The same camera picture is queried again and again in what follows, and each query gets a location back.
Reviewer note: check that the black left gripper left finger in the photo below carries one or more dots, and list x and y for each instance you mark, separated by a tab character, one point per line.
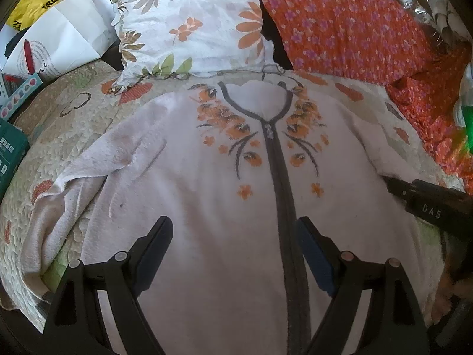
75	324

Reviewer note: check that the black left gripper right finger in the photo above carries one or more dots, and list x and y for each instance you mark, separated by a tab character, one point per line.
394	322

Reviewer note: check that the white floral zip cardigan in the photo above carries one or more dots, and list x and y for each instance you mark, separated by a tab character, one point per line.
221	192

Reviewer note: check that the green plastic bottle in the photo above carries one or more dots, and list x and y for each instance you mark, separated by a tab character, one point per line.
463	118

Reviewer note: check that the green cardboard box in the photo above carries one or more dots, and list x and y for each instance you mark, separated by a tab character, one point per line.
13	148

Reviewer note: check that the orange floral blanket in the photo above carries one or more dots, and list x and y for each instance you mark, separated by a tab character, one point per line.
378	42

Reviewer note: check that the quilted heart bedspread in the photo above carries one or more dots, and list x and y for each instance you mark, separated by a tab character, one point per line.
55	125

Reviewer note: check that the colourful dotted box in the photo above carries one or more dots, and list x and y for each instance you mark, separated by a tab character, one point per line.
11	102

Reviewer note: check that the white floral pillow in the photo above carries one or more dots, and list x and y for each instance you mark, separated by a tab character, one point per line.
169	38

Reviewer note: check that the yellow plastic bag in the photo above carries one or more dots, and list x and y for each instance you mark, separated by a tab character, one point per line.
27	12

